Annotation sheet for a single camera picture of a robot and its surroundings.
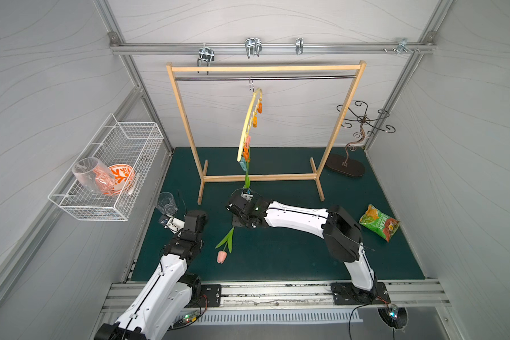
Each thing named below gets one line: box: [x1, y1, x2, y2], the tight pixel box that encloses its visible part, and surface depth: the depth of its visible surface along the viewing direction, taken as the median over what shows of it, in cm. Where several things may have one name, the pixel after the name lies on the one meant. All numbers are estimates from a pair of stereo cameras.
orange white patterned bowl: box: [98, 163, 135, 196], surface depth 67 cm
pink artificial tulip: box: [215, 225, 235, 264], surface depth 85 cm
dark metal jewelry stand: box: [325, 100, 396, 178], surface depth 103 cm
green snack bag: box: [359, 204, 401, 243], surface depth 90 cm
